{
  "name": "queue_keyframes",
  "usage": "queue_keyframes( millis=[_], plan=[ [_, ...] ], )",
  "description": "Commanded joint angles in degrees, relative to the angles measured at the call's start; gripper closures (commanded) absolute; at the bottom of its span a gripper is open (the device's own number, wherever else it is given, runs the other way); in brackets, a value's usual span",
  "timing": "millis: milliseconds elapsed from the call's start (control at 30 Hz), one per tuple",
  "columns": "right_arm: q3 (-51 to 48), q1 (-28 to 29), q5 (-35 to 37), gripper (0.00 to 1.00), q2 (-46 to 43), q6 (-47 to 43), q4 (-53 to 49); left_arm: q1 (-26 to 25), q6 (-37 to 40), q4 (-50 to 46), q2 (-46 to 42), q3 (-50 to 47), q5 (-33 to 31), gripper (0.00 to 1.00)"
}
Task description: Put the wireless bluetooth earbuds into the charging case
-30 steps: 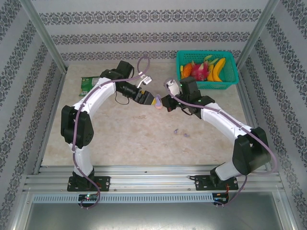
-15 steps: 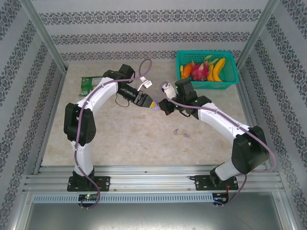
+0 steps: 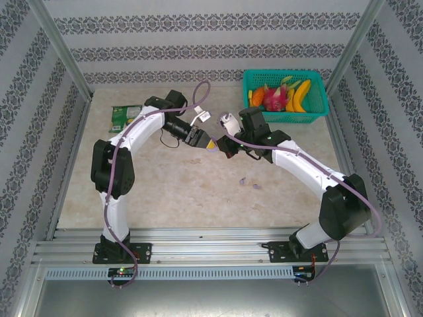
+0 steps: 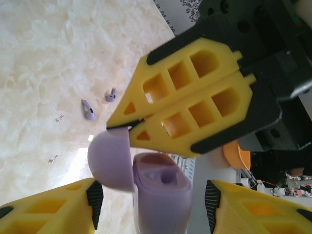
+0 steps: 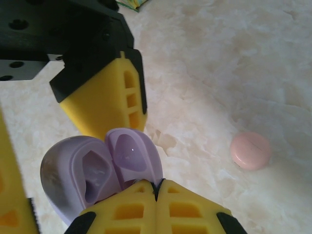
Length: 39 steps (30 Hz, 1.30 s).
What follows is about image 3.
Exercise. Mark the aluminium right corner post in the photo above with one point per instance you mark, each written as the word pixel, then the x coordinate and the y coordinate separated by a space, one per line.
pixel 355 46

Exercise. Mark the pink dragon fruit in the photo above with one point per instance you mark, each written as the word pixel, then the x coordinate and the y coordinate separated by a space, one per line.
pixel 274 99

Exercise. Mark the teal plastic mesh basket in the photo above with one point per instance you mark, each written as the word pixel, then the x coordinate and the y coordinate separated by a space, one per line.
pixel 315 109

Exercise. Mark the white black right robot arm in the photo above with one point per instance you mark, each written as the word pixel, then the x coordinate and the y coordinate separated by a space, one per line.
pixel 304 165

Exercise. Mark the grey metal sheet shelf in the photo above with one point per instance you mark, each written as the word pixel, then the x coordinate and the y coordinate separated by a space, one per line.
pixel 211 297

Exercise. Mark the aluminium corner post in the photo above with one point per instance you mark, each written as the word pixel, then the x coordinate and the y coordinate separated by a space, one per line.
pixel 355 46
pixel 59 49

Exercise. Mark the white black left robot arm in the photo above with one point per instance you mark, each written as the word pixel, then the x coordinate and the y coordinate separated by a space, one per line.
pixel 145 125

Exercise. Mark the purple earbud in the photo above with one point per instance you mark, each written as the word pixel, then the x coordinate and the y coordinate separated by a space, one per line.
pixel 257 186
pixel 243 181

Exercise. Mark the small yellow banana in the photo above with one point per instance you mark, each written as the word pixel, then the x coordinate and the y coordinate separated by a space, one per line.
pixel 290 104

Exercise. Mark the large yellow banana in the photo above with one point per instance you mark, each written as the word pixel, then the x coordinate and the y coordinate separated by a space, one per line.
pixel 301 94

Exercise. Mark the purple earbud charging case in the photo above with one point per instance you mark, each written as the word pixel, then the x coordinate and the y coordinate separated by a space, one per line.
pixel 215 149

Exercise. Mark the orange fruit piece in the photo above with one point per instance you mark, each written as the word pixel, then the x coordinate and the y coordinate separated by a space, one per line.
pixel 256 97

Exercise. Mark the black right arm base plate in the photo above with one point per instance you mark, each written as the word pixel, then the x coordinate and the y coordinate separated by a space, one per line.
pixel 277 251

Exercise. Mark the aluminium left corner post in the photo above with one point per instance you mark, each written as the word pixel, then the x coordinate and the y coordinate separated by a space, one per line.
pixel 59 49

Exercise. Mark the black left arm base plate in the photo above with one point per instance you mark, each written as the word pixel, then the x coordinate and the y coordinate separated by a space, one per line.
pixel 142 252

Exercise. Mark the aluminium mounting rail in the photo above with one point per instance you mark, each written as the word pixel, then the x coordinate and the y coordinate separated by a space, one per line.
pixel 211 247

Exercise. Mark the green snack bag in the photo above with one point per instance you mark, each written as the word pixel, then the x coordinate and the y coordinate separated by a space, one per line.
pixel 118 115

